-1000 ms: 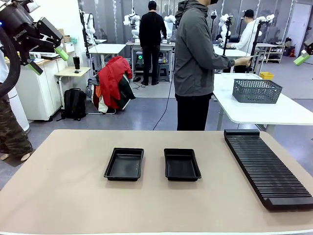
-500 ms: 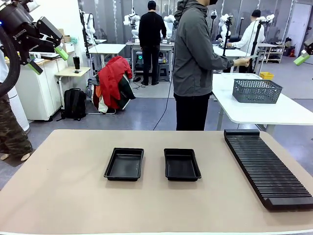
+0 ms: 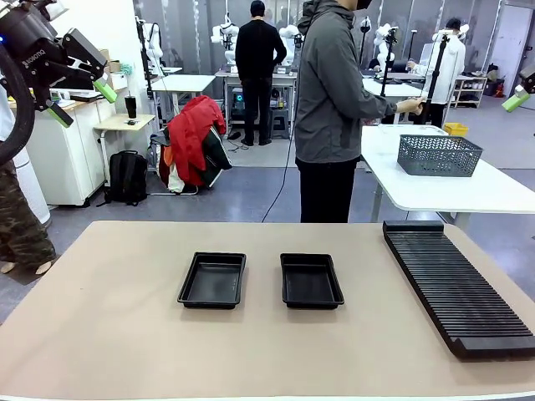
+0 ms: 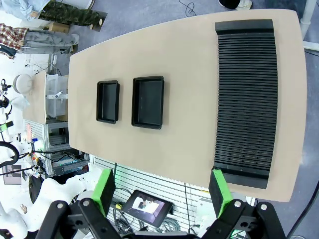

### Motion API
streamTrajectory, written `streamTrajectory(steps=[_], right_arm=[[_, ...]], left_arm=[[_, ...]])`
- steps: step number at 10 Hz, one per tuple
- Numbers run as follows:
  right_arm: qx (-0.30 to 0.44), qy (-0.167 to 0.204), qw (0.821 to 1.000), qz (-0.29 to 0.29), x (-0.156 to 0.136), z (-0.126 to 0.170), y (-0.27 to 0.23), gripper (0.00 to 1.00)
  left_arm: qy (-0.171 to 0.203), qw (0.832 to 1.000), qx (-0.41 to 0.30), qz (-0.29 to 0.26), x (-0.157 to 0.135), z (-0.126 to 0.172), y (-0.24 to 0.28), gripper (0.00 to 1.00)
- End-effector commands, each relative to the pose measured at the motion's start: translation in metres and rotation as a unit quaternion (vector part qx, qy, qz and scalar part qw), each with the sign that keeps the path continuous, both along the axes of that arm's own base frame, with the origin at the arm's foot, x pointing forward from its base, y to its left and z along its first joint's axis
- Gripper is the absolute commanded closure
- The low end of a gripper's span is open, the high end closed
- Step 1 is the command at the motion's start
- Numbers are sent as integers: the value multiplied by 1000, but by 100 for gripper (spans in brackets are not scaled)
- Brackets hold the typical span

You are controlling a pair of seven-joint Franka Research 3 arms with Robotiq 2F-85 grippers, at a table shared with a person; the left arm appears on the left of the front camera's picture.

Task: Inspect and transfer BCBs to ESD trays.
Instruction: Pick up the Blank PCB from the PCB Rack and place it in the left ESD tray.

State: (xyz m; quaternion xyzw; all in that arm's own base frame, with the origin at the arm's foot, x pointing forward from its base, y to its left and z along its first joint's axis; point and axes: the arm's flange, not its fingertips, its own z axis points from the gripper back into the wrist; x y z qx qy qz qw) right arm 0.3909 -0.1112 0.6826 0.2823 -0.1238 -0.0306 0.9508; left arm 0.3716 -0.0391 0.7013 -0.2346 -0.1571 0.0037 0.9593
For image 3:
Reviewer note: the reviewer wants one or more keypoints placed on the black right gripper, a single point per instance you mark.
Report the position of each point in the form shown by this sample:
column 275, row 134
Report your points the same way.
column 530, row 79

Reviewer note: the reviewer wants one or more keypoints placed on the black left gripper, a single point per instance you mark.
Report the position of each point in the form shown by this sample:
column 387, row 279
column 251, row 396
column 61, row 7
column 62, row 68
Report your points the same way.
column 33, row 46

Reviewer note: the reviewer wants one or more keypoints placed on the black tripod pole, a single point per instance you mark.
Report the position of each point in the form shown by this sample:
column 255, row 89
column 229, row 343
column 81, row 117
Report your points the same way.
column 434, row 79
column 388, row 62

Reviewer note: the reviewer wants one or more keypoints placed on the black plastic ESD tray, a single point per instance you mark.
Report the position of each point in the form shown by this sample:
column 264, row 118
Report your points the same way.
column 311, row 284
column 213, row 284

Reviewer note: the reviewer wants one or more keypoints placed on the person's right forearm grey sleeve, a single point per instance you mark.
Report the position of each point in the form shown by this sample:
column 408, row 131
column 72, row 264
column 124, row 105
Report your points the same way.
column 376, row 109

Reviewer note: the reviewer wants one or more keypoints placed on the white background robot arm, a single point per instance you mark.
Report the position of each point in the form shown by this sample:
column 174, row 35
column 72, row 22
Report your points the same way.
column 154, row 46
column 382, row 39
column 225, row 35
column 290, row 35

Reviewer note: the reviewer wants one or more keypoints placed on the person's right hand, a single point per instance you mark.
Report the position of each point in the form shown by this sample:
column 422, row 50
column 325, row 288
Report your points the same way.
column 411, row 106

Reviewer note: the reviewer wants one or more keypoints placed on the brown cardboard box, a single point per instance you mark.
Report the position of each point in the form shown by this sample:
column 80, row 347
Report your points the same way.
column 104, row 55
column 115, row 67

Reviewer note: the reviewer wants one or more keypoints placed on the white storage shelf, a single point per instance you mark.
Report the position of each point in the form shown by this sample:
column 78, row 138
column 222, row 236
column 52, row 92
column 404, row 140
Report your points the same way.
column 470, row 89

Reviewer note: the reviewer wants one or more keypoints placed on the black tumbler with straw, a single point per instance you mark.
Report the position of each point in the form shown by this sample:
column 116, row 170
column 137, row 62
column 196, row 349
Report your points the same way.
column 131, row 108

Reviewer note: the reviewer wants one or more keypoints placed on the yellow plastic box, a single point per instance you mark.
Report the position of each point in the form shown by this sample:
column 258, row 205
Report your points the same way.
column 456, row 130

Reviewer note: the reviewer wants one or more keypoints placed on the small wooden side table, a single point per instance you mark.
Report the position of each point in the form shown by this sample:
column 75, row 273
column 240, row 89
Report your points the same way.
column 123, row 123

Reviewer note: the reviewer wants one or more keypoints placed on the person in white shirt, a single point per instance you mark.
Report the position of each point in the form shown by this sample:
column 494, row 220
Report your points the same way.
column 453, row 62

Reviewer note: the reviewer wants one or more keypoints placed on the white cabinet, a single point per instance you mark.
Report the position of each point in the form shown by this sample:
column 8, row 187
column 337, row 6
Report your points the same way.
column 67, row 167

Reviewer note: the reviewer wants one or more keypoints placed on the grey plastic mesh basket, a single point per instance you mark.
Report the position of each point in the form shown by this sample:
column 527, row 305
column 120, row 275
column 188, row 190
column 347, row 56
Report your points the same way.
column 439, row 156

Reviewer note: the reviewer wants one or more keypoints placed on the black backpack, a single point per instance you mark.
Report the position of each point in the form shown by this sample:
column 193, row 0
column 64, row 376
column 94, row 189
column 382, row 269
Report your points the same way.
column 127, row 177

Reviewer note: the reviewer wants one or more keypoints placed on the white desk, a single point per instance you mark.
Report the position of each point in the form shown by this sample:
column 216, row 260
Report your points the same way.
column 184, row 81
column 393, row 88

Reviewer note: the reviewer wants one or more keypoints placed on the red jacket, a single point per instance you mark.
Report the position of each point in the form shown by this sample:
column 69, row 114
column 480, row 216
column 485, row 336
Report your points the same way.
column 194, row 133

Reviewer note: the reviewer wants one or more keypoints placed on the person in camouflage trousers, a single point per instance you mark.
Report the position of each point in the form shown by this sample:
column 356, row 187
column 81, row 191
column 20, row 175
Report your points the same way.
column 21, row 221

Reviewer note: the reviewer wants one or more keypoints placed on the metal workbench with equipment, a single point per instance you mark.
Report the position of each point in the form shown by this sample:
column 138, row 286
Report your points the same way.
column 225, row 75

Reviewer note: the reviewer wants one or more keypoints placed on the black light stand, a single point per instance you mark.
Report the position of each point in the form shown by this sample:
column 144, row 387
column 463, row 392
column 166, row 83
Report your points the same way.
column 365, row 29

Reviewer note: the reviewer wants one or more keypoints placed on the dark green jacket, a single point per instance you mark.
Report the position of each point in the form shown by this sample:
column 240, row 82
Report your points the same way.
column 217, row 158

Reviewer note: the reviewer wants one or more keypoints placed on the person in grey jacket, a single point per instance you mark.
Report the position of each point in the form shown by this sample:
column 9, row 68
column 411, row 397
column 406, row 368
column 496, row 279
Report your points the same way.
column 326, row 92

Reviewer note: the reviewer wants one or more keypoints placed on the person in black clothes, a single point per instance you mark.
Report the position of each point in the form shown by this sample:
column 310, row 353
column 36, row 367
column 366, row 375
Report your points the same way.
column 259, row 54

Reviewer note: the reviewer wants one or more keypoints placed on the black slotted board rack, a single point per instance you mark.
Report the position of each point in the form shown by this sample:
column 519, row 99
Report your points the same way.
column 451, row 284

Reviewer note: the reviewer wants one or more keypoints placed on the grey plastic stool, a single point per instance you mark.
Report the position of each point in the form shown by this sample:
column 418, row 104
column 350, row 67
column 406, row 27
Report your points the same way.
column 279, row 123

